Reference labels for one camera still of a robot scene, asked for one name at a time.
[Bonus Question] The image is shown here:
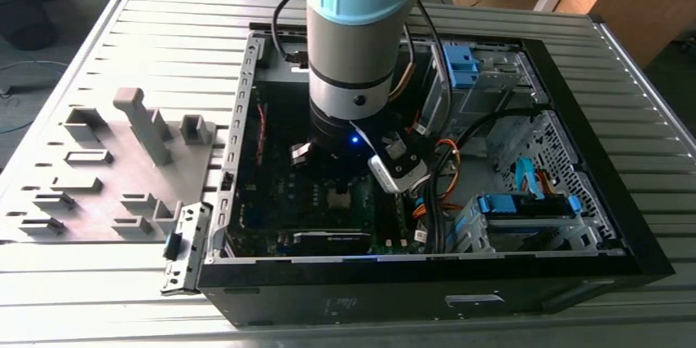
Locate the small square silver CPU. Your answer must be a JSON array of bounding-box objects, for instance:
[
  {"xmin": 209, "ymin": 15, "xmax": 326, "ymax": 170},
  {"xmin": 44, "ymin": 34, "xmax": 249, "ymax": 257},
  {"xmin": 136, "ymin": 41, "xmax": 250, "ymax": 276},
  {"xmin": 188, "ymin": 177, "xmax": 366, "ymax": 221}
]
[{"xmin": 325, "ymin": 188, "xmax": 352, "ymax": 209}]

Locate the square CPU socket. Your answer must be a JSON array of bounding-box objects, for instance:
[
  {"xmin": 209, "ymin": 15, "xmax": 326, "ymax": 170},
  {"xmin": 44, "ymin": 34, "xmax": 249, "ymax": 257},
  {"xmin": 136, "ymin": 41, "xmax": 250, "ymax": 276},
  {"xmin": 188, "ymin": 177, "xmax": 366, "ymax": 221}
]
[{"xmin": 321, "ymin": 185, "xmax": 357, "ymax": 214}]

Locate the dark green motherboard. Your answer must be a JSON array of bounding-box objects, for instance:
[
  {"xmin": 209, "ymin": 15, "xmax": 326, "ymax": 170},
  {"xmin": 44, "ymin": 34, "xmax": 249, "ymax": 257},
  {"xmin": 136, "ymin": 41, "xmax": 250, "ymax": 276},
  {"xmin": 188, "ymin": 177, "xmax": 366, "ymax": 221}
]
[{"xmin": 232, "ymin": 81, "xmax": 432, "ymax": 258}]

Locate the long black RAM slot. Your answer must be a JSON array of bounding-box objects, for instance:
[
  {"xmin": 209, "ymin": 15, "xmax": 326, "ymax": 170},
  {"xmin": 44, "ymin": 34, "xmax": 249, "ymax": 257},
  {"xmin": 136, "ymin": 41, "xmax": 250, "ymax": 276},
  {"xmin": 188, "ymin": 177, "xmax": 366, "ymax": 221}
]
[
  {"xmin": 393, "ymin": 188, "xmax": 409, "ymax": 248},
  {"xmin": 377, "ymin": 191, "xmax": 396, "ymax": 248}
]

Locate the black graphics card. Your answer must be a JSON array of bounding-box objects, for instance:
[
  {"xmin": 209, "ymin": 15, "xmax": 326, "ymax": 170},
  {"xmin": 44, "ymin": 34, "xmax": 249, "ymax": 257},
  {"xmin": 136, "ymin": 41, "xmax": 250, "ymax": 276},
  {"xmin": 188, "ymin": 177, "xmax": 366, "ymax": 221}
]
[{"xmin": 276, "ymin": 228, "xmax": 374, "ymax": 256}]

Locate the grey optical drive bay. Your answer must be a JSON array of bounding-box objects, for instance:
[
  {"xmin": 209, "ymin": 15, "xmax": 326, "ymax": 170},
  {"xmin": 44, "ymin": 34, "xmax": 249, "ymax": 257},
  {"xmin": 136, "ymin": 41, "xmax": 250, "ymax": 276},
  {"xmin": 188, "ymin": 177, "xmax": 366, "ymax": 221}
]
[{"xmin": 422, "ymin": 40, "xmax": 548, "ymax": 121}]

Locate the blue plastic drive latch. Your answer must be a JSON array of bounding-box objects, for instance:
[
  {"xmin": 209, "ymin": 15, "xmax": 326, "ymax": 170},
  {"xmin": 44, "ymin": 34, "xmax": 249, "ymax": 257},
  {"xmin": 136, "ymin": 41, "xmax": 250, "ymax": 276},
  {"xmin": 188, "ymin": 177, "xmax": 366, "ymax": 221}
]
[{"xmin": 440, "ymin": 44, "xmax": 484, "ymax": 89}]

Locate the blue disk carrier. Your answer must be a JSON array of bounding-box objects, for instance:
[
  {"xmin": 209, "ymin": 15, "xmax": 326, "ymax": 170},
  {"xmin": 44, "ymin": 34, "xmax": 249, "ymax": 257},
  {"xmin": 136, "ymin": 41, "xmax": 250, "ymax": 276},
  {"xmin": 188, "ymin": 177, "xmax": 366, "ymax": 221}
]
[{"xmin": 474, "ymin": 194, "xmax": 581, "ymax": 219}]

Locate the perforated metal disk cage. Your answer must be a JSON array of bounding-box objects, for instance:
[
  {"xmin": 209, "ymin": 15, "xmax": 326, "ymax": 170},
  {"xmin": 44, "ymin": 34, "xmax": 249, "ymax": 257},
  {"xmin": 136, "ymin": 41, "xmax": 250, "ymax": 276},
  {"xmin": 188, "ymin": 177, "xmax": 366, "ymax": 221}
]
[{"xmin": 448, "ymin": 110, "xmax": 628, "ymax": 255}]

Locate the black open PC case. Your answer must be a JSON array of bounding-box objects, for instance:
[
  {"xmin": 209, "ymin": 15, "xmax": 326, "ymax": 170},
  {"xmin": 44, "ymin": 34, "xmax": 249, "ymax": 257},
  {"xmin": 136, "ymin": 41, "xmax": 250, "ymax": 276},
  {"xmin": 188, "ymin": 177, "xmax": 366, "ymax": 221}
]
[{"xmin": 193, "ymin": 24, "xmax": 676, "ymax": 329}]

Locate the grey plastic parts rack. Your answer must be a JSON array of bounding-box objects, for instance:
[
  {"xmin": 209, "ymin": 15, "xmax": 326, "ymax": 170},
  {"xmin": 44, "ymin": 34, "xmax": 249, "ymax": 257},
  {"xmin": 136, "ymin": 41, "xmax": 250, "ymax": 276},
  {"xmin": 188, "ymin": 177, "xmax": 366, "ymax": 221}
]
[{"xmin": 0, "ymin": 86, "xmax": 233, "ymax": 245}]

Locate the black round bin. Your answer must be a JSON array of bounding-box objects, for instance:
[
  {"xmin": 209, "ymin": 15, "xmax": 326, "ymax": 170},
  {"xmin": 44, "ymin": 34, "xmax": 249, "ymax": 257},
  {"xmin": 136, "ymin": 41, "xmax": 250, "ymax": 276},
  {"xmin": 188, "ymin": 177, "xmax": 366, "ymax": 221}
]
[{"xmin": 4, "ymin": 0, "xmax": 58, "ymax": 52}]

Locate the wooden cabinet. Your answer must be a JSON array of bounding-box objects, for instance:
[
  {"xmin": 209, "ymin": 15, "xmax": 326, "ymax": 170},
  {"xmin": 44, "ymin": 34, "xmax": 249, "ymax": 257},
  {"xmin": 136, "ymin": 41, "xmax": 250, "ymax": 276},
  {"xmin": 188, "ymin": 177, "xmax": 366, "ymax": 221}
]
[{"xmin": 589, "ymin": 0, "xmax": 696, "ymax": 70}]

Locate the small silver camera module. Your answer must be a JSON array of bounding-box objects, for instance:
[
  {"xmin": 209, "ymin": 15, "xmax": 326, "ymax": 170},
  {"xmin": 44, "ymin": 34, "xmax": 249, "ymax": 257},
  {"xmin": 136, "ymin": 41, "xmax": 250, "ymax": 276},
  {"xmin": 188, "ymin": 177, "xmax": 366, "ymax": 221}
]
[{"xmin": 288, "ymin": 142, "xmax": 316, "ymax": 170}]

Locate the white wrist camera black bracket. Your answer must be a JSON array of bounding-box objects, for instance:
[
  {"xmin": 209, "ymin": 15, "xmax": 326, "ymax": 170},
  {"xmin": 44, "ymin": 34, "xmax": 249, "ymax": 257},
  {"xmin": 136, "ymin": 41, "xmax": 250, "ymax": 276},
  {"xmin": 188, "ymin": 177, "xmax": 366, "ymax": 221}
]
[{"xmin": 366, "ymin": 130, "xmax": 432, "ymax": 195}]

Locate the red black twisted wire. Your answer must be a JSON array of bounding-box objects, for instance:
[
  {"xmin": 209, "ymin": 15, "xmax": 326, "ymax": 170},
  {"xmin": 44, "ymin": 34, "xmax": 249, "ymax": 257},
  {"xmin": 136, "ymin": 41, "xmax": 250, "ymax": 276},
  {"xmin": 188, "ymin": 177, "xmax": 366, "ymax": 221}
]
[{"xmin": 256, "ymin": 103, "xmax": 268, "ymax": 161}]

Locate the orange yellow red wire bundle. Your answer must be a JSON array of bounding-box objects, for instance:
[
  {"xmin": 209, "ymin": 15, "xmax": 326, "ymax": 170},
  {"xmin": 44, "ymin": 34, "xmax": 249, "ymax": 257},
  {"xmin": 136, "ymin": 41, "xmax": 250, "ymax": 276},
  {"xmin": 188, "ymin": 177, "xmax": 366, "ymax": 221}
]
[{"xmin": 406, "ymin": 138, "xmax": 462, "ymax": 225}]

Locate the black cable with plug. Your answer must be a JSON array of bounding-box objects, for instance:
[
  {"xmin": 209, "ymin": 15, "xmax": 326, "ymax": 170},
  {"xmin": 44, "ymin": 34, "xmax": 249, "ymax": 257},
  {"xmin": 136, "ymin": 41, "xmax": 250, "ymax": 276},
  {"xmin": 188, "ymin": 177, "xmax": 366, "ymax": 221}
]
[{"xmin": 270, "ymin": 0, "xmax": 309, "ymax": 73}]

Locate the thick black cable pair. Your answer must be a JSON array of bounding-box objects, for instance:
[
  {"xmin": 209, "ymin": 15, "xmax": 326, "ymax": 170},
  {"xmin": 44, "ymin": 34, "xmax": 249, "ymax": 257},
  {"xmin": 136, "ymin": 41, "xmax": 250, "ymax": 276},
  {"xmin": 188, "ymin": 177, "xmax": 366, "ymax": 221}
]
[{"xmin": 422, "ymin": 107, "xmax": 545, "ymax": 253}]

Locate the grey metal slot bracket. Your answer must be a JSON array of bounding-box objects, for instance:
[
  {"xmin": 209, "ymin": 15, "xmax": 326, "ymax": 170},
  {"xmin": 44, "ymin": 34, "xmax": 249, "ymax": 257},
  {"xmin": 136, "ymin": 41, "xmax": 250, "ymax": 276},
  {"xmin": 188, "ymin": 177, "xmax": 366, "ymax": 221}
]
[{"xmin": 160, "ymin": 200, "xmax": 214, "ymax": 297}]

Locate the flat blue data cable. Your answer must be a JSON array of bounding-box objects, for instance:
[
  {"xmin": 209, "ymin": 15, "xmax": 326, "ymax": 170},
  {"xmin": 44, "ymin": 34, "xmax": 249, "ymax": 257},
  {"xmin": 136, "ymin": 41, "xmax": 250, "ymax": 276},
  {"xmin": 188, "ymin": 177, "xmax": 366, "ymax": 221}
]
[{"xmin": 514, "ymin": 157, "xmax": 552, "ymax": 199}]

